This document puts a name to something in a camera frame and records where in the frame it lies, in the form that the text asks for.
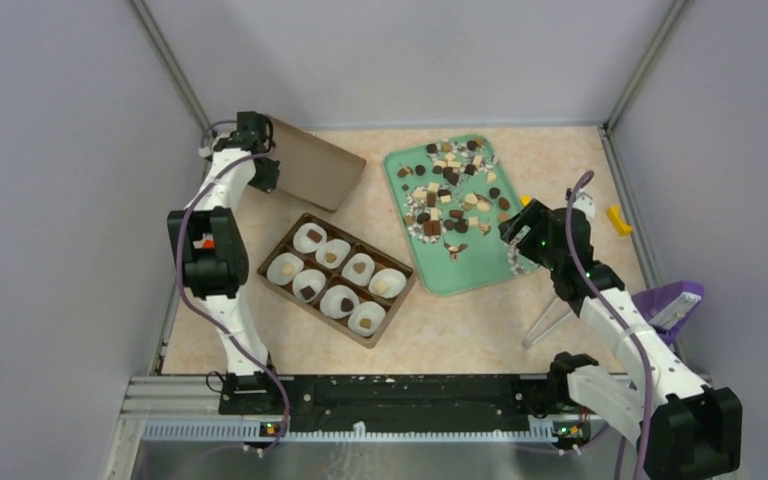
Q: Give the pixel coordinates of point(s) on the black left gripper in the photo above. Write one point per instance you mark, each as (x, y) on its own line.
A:
(268, 181)

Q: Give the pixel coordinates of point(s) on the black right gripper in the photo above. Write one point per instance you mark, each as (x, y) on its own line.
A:
(536, 216)

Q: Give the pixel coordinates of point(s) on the brown box lid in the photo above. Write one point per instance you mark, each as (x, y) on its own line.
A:
(312, 169)

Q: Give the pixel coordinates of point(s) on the milk chocolate square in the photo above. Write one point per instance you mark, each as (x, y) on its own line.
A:
(314, 236)

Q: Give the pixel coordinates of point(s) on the white heart chocolate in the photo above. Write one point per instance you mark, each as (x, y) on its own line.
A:
(287, 270)

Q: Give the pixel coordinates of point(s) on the white square chocolate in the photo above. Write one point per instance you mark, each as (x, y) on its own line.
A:
(381, 287)

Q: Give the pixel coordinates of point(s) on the dark chocolate square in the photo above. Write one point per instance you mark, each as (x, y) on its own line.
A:
(307, 293)

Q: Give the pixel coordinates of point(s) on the dark round chocolate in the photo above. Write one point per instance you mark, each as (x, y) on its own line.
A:
(346, 305)

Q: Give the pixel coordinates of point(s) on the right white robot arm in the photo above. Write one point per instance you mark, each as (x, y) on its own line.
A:
(681, 426)

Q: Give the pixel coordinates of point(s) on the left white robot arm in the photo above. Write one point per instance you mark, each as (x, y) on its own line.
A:
(212, 265)

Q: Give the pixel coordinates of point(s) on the brown chocolate box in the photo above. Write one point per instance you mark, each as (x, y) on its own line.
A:
(382, 260)

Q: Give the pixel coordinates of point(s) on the yellow plastic clip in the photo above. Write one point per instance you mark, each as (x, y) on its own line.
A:
(618, 222)

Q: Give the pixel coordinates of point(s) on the green floral tray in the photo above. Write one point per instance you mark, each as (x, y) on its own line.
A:
(451, 196)

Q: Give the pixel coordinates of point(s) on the white paper cup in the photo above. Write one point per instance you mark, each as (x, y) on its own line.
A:
(307, 285)
(395, 278)
(273, 271)
(329, 304)
(302, 243)
(371, 310)
(359, 279)
(339, 247)

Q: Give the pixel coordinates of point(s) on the purple plastic scoop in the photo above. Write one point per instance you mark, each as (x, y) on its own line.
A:
(667, 308)

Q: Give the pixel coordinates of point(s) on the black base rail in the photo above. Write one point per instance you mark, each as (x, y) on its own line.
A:
(519, 408)

